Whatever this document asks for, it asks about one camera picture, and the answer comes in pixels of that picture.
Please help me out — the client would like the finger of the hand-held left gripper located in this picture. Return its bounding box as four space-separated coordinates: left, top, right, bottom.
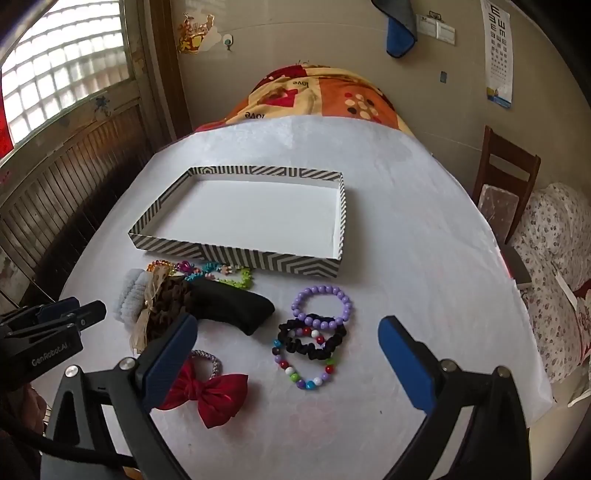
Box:
0 298 83 326
9 301 108 340

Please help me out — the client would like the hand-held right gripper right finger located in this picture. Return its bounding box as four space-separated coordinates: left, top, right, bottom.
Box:
378 316 532 480

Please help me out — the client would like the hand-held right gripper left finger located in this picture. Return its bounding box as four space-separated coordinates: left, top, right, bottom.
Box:
41 314 199 480

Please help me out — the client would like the grey white scrunchie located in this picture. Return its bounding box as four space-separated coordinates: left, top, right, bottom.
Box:
112 268 155 326

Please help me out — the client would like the red bow hair tie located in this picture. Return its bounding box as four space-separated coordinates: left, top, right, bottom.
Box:
159 350 249 428

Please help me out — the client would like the brown scrunchie with burlap bow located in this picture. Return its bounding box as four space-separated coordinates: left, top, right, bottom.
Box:
129 268 195 356

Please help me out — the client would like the black fabric hair clip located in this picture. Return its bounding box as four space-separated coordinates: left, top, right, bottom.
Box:
185 279 276 337

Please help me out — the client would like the multicolour bead bracelet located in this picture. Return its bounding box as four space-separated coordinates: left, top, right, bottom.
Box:
272 323 337 391

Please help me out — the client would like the black scrunchie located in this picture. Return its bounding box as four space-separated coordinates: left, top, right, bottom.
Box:
277 314 348 361

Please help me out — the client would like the purple bead bracelet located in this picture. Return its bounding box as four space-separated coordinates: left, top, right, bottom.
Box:
291 285 352 329

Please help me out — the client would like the striped cardboard box tray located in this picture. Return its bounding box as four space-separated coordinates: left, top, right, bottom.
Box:
128 166 347 278

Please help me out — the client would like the floral sofa cover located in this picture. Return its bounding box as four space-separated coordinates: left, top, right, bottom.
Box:
508 182 591 398

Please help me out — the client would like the wooden chair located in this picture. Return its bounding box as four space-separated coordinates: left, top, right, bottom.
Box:
473 126 542 245

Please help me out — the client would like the glass block window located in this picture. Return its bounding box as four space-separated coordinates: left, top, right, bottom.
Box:
0 0 139 153

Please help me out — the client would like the orange patterned blanket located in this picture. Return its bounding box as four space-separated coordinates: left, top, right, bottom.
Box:
194 62 416 139

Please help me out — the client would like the eye chart poster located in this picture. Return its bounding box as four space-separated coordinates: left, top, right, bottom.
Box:
480 0 515 109

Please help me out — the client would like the blue grey hanging cloth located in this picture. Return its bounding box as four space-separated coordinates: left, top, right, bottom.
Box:
372 0 419 58

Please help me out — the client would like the black cable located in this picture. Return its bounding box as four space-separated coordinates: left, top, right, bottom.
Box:
0 406 134 468

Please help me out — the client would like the wooden slatted wall panel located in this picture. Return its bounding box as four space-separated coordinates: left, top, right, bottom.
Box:
0 99 158 305

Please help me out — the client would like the cartoon wall sticker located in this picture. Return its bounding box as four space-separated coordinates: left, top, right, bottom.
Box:
178 13 218 55

